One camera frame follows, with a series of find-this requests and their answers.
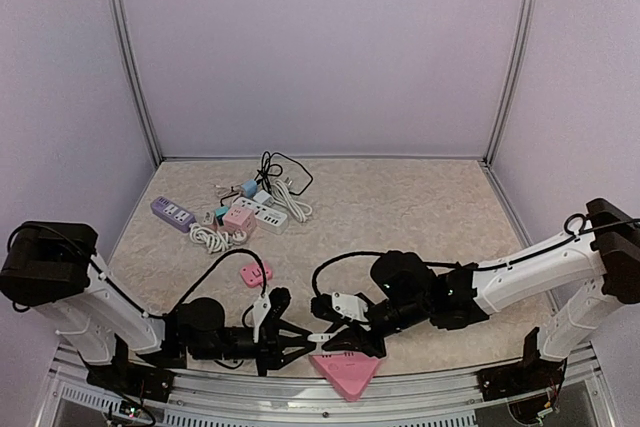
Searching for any teal adapter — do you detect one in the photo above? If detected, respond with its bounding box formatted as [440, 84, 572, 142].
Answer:
[214, 205, 229, 226]

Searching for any white plug adapter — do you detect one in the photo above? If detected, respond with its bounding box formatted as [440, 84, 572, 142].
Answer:
[307, 333, 335, 344]

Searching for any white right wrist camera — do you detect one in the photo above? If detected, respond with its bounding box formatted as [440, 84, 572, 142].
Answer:
[311, 292, 369, 325]

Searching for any purple power strip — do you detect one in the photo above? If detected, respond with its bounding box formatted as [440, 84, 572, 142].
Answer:
[150, 196, 196, 233]

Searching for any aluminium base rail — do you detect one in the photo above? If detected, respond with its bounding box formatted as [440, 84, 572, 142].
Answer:
[35, 344, 621, 426]

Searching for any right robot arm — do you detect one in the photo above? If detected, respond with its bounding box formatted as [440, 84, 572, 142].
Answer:
[309, 198, 639, 391]

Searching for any light blue adapter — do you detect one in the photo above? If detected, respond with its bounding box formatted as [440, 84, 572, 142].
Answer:
[239, 179, 258, 198]

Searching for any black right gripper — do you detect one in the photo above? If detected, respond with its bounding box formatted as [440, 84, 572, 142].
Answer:
[321, 297, 429, 361]

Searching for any black cable bundle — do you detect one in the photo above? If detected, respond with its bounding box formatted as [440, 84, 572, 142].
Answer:
[253, 149, 314, 197]

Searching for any aluminium frame post right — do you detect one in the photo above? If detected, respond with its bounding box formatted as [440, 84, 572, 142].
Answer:
[483, 0, 536, 170]

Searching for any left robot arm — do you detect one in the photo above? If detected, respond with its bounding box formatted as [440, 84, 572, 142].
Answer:
[1, 221, 315, 392]

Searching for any aluminium frame post left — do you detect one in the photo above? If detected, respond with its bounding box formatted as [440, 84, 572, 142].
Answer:
[108, 0, 164, 169]

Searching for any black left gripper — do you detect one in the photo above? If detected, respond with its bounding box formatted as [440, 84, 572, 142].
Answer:
[191, 321, 316, 378]

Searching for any pink triangular power strip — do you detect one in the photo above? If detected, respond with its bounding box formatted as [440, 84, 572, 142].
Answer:
[309, 352, 381, 402]

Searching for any white power strip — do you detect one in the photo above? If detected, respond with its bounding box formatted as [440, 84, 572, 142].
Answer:
[232, 197, 289, 235]

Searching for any pink cube socket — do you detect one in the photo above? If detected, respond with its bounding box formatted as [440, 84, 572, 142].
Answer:
[222, 206, 256, 235]

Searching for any white thick cable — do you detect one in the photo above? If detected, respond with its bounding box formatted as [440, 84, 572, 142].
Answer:
[272, 180, 313, 224]

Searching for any aluminium frame post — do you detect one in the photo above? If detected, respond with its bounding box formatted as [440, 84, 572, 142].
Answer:
[483, 0, 536, 170]
[108, 0, 164, 169]

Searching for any pink plug adapter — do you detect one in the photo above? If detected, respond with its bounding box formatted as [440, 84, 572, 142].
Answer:
[239, 262, 273, 288]

